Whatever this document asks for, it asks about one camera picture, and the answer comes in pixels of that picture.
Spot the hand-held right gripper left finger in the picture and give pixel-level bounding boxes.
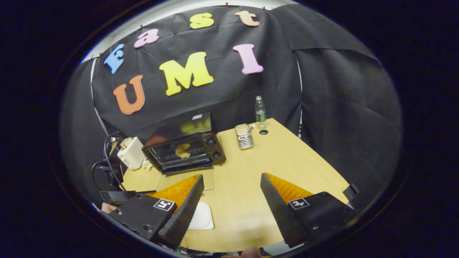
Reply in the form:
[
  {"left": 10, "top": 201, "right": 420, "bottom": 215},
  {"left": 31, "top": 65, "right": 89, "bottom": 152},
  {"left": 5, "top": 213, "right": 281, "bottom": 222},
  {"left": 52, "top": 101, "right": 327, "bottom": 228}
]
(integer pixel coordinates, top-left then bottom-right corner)
[{"left": 100, "top": 174, "right": 205, "bottom": 249}]

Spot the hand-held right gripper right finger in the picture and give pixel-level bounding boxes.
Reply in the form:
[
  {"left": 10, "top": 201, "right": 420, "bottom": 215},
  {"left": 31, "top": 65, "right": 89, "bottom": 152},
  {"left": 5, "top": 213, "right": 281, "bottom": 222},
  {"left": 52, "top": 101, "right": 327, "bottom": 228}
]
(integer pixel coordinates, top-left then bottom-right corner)
[{"left": 260, "top": 173, "right": 359, "bottom": 248}]

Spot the twisted golden bread roll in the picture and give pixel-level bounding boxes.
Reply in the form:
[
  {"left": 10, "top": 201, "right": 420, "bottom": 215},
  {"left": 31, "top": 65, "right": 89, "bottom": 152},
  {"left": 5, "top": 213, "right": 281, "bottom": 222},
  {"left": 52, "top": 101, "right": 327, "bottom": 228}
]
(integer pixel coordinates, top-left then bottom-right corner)
[{"left": 175, "top": 144, "right": 191, "bottom": 159}]

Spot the black electric oven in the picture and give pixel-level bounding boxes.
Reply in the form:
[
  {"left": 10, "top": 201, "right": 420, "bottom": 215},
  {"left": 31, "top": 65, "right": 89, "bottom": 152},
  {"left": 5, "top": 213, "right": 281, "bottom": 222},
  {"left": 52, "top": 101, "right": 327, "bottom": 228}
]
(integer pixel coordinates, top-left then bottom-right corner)
[{"left": 142, "top": 112, "right": 226, "bottom": 192}]

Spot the white oval plate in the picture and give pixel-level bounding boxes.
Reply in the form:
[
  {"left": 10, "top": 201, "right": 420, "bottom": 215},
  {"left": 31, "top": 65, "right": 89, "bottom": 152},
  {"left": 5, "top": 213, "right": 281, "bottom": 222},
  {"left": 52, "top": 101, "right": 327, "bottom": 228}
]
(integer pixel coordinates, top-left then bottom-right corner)
[{"left": 188, "top": 201, "right": 214, "bottom": 230}]

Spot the white toaster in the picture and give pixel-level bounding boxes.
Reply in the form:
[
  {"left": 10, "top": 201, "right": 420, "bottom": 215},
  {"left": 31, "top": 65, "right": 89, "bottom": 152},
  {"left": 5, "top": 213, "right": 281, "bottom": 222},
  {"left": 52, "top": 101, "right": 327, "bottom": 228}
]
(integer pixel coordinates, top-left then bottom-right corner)
[{"left": 117, "top": 137, "right": 146, "bottom": 171}]

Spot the clear plastic water bottle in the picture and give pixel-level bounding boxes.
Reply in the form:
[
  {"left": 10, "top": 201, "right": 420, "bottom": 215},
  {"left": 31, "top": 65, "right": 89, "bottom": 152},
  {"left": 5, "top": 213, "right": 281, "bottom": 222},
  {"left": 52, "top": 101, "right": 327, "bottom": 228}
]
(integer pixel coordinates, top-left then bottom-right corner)
[{"left": 255, "top": 96, "right": 267, "bottom": 129}]

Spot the black backdrop cloth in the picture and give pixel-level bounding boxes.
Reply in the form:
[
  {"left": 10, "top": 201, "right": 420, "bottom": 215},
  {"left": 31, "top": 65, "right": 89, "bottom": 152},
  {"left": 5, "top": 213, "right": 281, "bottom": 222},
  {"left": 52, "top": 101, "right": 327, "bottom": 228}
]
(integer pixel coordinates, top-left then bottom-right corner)
[{"left": 59, "top": 4, "right": 402, "bottom": 201}]

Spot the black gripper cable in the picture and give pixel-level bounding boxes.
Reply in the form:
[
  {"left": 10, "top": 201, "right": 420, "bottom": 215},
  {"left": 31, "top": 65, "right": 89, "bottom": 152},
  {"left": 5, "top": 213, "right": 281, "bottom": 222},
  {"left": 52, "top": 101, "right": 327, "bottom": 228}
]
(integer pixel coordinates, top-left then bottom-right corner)
[{"left": 91, "top": 132, "right": 122, "bottom": 192}]

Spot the black table edge bracket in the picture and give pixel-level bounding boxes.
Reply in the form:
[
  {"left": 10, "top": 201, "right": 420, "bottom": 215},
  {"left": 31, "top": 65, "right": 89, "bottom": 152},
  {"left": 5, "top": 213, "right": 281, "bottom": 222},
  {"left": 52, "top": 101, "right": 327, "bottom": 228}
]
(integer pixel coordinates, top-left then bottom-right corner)
[{"left": 342, "top": 183, "right": 360, "bottom": 210}]

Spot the metal wire basket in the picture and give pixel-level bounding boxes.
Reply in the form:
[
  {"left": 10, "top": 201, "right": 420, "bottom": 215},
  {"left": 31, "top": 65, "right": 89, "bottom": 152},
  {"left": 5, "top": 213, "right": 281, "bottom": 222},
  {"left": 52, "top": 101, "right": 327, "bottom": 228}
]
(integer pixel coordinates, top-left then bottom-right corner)
[{"left": 235, "top": 124, "right": 254, "bottom": 150}]

